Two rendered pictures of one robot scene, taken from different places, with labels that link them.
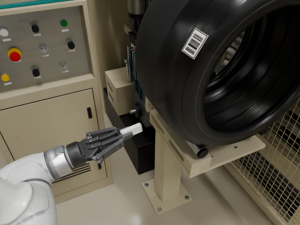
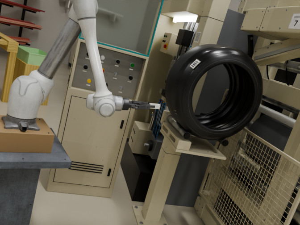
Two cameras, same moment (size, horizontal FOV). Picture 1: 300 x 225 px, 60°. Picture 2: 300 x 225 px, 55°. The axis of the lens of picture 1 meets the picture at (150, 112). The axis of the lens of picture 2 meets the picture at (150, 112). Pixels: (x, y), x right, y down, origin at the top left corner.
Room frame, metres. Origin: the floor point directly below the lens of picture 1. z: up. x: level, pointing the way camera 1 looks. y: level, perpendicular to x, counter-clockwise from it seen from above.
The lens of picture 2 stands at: (-1.14, -0.13, 1.39)
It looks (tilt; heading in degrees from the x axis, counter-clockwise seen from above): 13 degrees down; 7
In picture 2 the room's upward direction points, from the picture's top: 16 degrees clockwise
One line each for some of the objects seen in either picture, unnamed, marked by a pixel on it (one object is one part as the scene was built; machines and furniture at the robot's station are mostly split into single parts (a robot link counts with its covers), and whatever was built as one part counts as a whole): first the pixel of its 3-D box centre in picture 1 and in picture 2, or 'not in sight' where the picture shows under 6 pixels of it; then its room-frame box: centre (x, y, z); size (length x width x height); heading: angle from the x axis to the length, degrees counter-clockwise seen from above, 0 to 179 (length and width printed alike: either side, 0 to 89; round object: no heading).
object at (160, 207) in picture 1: (166, 191); (150, 215); (1.06, -0.11, 0.01); 0.27 x 0.27 x 0.02; 25
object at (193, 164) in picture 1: (177, 135); (175, 135); (0.78, -0.11, 0.84); 0.36 x 0.09 x 0.06; 25
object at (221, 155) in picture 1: (204, 131); (191, 143); (0.83, -0.24, 0.80); 0.37 x 0.36 x 0.02; 115
